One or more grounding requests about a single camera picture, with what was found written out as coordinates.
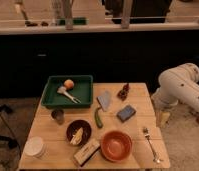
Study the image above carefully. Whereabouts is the wooden block eraser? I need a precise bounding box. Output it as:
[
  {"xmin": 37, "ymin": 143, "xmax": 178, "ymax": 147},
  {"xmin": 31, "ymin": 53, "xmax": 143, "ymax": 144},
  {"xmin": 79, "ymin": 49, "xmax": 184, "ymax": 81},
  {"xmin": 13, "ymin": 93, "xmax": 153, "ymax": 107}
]
[{"xmin": 74, "ymin": 139, "xmax": 100, "ymax": 166}]

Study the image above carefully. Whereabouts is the silver fork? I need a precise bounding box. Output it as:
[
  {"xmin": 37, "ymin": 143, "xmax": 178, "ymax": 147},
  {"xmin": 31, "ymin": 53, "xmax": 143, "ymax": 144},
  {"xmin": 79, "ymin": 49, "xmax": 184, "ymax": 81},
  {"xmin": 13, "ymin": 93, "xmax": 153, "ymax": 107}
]
[{"xmin": 142, "ymin": 127, "xmax": 162, "ymax": 164}]

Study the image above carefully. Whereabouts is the black chair base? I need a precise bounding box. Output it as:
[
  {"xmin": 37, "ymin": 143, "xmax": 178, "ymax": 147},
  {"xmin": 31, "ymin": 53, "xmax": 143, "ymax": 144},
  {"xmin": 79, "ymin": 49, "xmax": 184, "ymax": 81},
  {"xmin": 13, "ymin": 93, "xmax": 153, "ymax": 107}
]
[{"xmin": 0, "ymin": 103, "xmax": 20, "ymax": 150}]

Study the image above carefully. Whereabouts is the dark brown bowl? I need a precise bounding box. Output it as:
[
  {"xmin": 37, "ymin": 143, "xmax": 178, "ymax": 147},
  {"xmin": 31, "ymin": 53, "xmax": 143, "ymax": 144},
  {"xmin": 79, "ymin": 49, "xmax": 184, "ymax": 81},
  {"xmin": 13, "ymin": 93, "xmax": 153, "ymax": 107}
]
[{"xmin": 66, "ymin": 120, "xmax": 92, "ymax": 146}]

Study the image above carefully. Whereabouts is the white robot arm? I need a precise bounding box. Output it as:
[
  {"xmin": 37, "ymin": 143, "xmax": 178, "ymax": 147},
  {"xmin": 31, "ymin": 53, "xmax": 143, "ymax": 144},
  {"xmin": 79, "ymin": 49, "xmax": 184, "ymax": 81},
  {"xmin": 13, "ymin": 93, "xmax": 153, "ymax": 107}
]
[{"xmin": 151, "ymin": 63, "xmax": 199, "ymax": 127}]

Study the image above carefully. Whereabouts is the red bowl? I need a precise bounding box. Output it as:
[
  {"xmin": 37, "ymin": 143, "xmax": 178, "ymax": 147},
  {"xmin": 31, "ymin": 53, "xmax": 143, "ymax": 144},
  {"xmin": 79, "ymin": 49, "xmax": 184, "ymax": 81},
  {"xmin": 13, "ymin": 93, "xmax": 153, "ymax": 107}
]
[{"xmin": 100, "ymin": 130, "xmax": 132, "ymax": 162}]

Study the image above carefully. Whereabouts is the green cucumber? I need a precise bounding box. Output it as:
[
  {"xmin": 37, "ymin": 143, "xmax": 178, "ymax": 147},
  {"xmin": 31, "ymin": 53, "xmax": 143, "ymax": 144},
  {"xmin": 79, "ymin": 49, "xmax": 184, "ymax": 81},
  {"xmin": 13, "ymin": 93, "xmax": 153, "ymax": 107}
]
[{"xmin": 94, "ymin": 107, "xmax": 103, "ymax": 128}]

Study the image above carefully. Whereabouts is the yellow banana piece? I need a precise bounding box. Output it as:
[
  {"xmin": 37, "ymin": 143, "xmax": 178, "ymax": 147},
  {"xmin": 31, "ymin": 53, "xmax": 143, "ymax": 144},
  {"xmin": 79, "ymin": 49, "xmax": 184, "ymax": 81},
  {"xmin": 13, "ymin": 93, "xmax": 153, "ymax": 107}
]
[{"xmin": 70, "ymin": 128, "xmax": 83, "ymax": 145}]

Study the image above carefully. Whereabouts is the green plastic tray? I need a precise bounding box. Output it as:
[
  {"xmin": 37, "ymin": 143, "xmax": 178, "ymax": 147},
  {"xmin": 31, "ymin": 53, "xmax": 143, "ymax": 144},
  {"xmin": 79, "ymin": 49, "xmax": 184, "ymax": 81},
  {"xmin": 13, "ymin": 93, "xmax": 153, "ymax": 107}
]
[{"xmin": 41, "ymin": 75, "xmax": 93, "ymax": 109}]

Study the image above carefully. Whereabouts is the small dark metal cup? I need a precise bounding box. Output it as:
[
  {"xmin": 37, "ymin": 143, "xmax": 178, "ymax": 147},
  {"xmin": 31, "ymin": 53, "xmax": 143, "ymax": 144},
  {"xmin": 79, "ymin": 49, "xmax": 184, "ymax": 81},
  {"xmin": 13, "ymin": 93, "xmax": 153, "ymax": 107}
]
[{"xmin": 51, "ymin": 109, "xmax": 64, "ymax": 125}]

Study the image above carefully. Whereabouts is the orange peach fruit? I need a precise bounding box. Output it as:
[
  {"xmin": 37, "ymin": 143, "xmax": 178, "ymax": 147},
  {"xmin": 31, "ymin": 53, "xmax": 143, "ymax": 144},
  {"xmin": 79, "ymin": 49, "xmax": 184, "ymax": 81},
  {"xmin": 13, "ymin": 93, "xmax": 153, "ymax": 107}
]
[{"xmin": 63, "ymin": 79, "xmax": 74, "ymax": 90}]

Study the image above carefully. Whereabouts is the blue sponge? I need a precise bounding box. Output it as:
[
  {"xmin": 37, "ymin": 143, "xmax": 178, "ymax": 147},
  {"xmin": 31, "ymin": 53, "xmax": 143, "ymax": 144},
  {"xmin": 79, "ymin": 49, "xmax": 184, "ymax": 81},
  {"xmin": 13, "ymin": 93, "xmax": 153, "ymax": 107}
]
[{"xmin": 117, "ymin": 105, "xmax": 136, "ymax": 122}]

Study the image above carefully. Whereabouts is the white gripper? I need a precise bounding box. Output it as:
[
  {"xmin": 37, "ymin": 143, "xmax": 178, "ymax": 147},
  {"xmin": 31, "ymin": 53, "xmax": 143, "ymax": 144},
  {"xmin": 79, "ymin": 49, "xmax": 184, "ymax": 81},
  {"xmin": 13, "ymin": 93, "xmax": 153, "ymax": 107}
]
[{"xmin": 151, "ymin": 87, "xmax": 178, "ymax": 127}]

